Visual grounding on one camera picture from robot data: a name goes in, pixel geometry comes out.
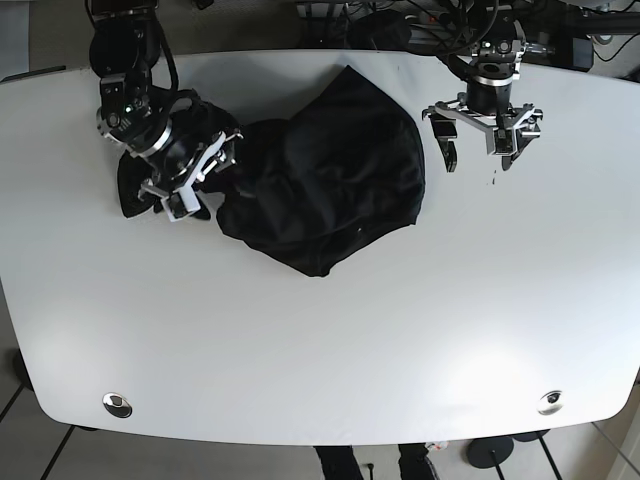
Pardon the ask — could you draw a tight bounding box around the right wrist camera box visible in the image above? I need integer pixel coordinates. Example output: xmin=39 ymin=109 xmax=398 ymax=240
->
xmin=161 ymin=188 xmax=201 ymax=222

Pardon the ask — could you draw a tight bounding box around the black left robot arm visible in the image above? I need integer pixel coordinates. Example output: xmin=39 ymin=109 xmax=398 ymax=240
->
xmin=422 ymin=1 xmax=543 ymax=173

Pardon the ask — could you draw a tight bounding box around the right table grommet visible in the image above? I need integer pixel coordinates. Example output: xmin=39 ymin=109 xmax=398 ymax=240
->
xmin=536 ymin=390 xmax=565 ymax=416

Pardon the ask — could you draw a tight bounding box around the table grommet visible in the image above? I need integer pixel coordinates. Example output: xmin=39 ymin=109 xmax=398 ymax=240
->
xmin=536 ymin=390 xmax=565 ymax=416
xmin=102 ymin=392 xmax=133 ymax=419

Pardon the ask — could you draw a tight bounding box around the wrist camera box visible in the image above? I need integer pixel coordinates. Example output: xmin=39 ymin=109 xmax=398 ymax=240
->
xmin=161 ymin=188 xmax=201 ymax=222
xmin=486 ymin=128 xmax=517 ymax=157

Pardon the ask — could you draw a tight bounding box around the left table grommet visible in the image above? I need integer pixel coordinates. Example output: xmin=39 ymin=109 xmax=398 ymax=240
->
xmin=102 ymin=392 xmax=133 ymax=419

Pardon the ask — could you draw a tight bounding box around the black round stand base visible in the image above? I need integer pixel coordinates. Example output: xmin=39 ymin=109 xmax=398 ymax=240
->
xmin=466 ymin=436 xmax=514 ymax=469

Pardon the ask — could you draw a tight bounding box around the grey sneaker shoe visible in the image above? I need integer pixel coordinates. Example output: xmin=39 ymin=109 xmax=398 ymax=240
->
xmin=425 ymin=441 xmax=449 ymax=452

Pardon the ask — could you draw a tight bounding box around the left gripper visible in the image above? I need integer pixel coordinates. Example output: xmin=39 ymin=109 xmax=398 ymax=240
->
xmin=422 ymin=82 xmax=543 ymax=173

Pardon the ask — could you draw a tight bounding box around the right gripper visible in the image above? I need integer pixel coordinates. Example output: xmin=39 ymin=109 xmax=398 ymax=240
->
xmin=138 ymin=129 xmax=244 ymax=220

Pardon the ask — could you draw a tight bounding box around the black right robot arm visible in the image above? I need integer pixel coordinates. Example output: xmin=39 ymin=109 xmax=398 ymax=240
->
xmin=84 ymin=1 xmax=243 ymax=222

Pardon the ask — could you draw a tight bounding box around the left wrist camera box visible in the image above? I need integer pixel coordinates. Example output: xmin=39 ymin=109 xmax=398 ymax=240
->
xmin=486 ymin=128 xmax=517 ymax=157

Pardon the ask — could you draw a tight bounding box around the black T-shirt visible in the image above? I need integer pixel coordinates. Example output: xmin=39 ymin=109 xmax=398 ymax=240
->
xmin=117 ymin=67 xmax=426 ymax=277

